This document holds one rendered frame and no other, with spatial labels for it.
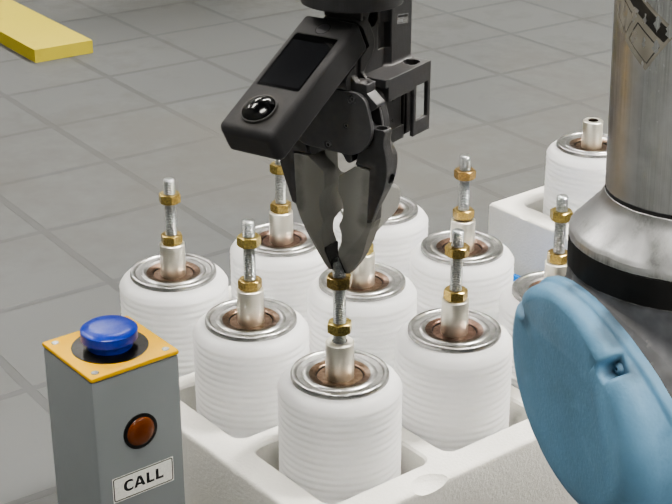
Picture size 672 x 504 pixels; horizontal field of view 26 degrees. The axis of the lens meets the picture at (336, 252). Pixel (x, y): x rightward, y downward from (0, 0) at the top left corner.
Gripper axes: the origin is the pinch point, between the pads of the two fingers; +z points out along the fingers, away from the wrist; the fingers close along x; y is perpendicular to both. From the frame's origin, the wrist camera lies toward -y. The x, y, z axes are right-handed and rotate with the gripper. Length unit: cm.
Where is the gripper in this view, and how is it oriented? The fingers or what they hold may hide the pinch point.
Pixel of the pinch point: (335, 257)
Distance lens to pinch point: 106.7
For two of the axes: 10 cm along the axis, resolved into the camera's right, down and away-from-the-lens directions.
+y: 5.6, -3.4, 7.6
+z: 0.0, 9.1, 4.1
